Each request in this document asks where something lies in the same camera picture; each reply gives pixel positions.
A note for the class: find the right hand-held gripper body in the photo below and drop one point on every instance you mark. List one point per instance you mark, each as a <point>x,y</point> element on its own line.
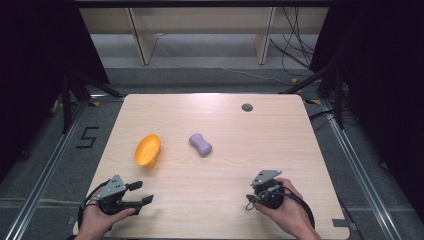
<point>268,186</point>

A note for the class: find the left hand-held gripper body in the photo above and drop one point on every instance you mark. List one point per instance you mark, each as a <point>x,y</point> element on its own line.
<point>113,190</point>

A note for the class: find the person's left hand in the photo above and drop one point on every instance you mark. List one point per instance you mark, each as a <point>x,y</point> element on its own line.
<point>95,221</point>

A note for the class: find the person's right hand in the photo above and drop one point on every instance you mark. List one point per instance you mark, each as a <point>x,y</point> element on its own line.
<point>293,213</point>

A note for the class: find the orange soap dish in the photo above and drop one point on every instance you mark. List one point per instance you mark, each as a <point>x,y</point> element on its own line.
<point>147,150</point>

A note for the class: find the purple soap bar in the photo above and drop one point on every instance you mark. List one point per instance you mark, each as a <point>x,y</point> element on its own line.
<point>200,145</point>

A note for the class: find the black metal stand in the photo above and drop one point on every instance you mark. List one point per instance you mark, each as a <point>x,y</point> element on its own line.
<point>68,103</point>
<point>338,96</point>

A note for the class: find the black curtain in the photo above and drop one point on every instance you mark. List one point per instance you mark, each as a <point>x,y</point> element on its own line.
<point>36,73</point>
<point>386,83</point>

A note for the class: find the beige shelf leg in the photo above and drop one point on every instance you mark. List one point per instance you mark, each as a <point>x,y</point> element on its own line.
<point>143,40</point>
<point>264,36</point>

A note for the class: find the aluminium floor rail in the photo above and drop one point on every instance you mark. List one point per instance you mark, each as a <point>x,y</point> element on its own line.
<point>43,176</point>
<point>363,173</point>

